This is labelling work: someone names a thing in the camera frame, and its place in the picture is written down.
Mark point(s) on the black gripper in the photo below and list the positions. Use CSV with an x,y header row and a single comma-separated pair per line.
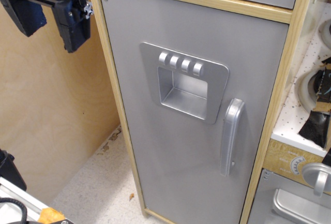
x,y
72,18

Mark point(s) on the silver toy fridge door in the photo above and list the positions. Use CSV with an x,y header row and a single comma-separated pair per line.
x,y
196,84

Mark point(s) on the white speckled toy countertop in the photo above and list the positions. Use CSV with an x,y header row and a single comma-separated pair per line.
x,y
299,102

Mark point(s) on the wooden toy kitchen frame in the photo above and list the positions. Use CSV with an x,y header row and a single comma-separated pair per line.
x,y
293,18

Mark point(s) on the black box lower left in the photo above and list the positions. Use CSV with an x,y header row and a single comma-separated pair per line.
x,y
10,172

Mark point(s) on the orange tape piece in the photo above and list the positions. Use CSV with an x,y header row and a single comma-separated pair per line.
x,y
50,215

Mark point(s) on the silver oven door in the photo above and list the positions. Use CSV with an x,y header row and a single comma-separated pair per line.
x,y
282,200

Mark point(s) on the silver oven knob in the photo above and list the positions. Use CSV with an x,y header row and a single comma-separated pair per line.
x,y
317,175

